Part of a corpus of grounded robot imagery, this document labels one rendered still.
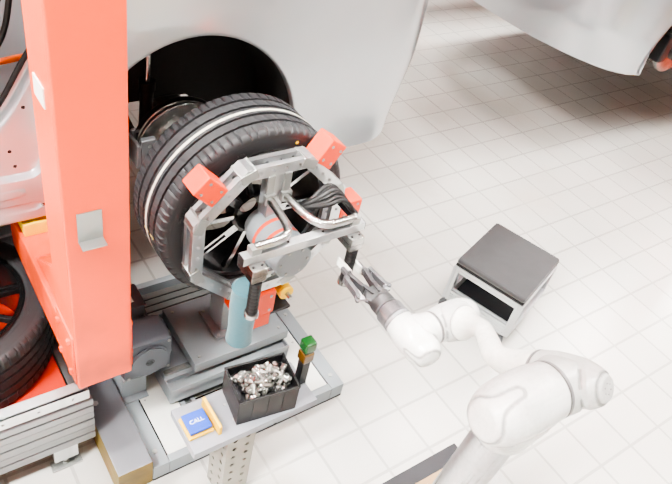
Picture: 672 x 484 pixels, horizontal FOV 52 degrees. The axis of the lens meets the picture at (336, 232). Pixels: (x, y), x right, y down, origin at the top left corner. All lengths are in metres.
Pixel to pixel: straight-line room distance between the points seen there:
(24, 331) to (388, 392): 1.43
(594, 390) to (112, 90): 1.18
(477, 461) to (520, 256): 1.77
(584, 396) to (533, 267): 1.74
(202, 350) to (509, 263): 1.42
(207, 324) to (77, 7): 1.56
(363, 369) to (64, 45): 1.96
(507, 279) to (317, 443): 1.09
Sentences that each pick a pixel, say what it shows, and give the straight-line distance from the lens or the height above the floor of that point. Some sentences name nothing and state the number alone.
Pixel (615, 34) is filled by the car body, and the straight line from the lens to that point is 4.16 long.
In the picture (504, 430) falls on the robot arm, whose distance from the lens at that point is 1.42.
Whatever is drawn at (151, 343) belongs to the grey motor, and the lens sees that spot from 2.43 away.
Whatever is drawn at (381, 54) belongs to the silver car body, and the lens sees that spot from 2.66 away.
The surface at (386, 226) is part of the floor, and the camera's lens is 3.68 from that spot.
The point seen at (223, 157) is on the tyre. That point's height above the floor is 1.12.
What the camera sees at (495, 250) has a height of 0.34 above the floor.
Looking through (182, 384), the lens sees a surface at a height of 0.15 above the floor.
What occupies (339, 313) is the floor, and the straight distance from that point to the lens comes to 3.15.
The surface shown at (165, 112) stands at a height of 0.99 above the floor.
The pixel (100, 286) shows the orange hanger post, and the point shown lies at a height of 0.92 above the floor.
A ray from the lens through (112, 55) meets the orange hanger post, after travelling 1.49.
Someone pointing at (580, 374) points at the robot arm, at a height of 1.24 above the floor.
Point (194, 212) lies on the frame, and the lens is 2.01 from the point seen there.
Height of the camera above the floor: 2.28
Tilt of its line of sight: 40 degrees down
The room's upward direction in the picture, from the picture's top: 14 degrees clockwise
